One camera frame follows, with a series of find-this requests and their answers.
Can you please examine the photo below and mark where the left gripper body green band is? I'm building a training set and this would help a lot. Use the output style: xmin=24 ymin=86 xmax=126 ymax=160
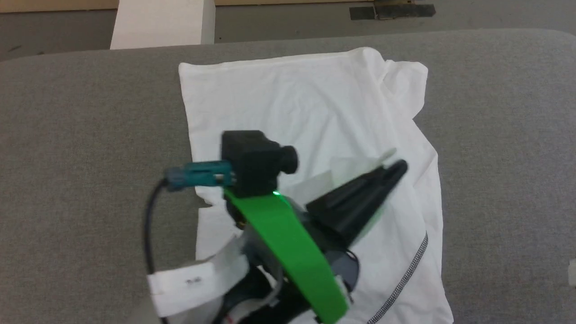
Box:
xmin=224 ymin=189 xmax=360 ymax=324

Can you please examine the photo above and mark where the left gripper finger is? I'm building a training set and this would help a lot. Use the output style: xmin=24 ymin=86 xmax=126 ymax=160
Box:
xmin=315 ymin=173 xmax=405 ymax=248
xmin=306 ymin=160 xmax=409 ymax=216

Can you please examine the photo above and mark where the white garment with grey stitching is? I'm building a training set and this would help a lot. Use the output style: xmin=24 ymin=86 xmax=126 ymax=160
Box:
xmin=179 ymin=47 xmax=454 ymax=324

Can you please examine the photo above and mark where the black floor plate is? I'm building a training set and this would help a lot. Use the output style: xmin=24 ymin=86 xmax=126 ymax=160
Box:
xmin=350 ymin=2 xmax=436 ymax=21

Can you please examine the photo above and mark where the grey fabric sofa seat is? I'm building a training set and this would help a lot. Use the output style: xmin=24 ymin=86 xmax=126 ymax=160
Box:
xmin=0 ymin=28 xmax=576 ymax=324

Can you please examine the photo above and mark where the white box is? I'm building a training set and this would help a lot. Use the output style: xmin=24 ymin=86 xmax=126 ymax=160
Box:
xmin=110 ymin=0 xmax=216 ymax=50

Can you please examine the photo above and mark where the white cable label tag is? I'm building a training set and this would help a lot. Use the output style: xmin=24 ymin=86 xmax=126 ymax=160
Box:
xmin=148 ymin=259 xmax=250 ymax=318

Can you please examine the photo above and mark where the black cable with teal connector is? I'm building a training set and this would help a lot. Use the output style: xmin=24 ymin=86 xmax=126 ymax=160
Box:
xmin=143 ymin=161 xmax=235 ymax=324

